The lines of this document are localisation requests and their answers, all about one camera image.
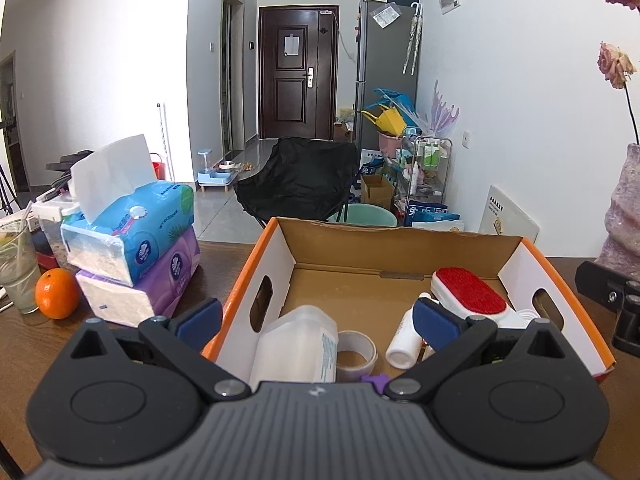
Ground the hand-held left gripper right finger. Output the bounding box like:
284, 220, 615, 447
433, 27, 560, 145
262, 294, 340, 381
386, 297, 586, 403

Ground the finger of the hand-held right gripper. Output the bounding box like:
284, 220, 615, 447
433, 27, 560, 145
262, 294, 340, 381
574, 260, 640, 356

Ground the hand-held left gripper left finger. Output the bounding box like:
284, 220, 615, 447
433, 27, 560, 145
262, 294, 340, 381
50, 297, 251, 403

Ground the small white spray bottle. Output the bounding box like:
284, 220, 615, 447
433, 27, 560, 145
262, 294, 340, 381
386, 292, 433, 368

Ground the red and white lint brush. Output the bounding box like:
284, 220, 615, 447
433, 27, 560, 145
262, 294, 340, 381
430, 267, 528, 331

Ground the white tape roll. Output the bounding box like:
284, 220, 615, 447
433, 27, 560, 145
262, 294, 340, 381
336, 330, 378, 381

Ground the purple gear-shaped lid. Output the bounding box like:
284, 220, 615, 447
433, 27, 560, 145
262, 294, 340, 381
360, 374, 393, 396

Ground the white square plastic bottle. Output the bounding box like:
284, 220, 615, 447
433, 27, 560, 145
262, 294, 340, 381
248, 305, 340, 391

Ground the red cardboard box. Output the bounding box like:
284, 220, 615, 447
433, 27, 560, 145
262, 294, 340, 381
202, 216, 617, 386

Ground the purple tissue pack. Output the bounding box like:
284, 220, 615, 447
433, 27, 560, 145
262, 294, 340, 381
75, 226, 201, 328

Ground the pink textured vase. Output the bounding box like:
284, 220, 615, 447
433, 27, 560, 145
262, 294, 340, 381
592, 143, 640, 273

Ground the blue tissue pack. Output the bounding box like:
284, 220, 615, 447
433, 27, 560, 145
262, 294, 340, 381
60, 133, 195, 287

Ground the white board with print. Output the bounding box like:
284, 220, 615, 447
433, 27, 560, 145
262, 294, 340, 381
479, 184, 541, 248

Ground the blue and white package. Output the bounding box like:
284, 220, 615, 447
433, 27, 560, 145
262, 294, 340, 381
404, 202, 463, 231

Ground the green plastic bucket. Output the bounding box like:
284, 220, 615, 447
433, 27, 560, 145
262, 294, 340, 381
327, 203, 399, 227

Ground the blue pet water feeder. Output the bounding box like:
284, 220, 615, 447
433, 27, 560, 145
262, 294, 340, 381
196, 148, 237, 193

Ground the orange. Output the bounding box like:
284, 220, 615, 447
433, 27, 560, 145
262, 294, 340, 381
34, 268, 81, 320

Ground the small brown cardboard box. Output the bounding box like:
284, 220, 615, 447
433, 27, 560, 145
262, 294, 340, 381
360, 174, 396, 211

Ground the black folding chair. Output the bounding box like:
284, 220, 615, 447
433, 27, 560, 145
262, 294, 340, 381
234, 136, 361, 231

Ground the clear container with white lid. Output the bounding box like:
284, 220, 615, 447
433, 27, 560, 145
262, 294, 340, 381
32, 195, 81, 271

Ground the white mop stick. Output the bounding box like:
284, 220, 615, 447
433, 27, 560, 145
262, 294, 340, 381
155, 102, 173, 181

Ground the clear drinking glass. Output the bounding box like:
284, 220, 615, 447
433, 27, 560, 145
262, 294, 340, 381
0, 220, 42, 315

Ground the pink bucket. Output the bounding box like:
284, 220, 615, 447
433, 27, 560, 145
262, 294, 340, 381
377, 130, 406, 158

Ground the black folded stand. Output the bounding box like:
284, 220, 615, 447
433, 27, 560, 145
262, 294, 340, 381
46, 149, 96, 186

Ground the yellow watering can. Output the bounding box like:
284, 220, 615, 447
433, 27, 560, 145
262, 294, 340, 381
361, 105, 408, 137

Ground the purple feather decoration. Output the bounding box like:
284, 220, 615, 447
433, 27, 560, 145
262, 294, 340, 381
420, 79, 461, 137

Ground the bunch of dried roses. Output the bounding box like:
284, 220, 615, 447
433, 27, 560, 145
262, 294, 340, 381
585, 0, 640, 145

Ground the dark brown entrance door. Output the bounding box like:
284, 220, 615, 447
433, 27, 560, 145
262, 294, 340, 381
257, 5, 341, 142

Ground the grey refrigerator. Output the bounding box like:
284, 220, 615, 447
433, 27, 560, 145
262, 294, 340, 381
354, 0, 423, 161

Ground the folded clear umbrella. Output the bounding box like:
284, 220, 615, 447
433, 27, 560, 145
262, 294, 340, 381
402, 2, 423, 77

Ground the clear plastic bag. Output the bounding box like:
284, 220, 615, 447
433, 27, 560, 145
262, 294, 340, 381
371, 2, 401, 28

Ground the wire rack cart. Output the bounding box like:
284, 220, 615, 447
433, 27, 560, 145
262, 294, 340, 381
395, 135, 453, 213

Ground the open doorway frame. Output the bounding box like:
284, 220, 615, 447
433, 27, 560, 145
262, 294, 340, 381
220, 0, 247, 153

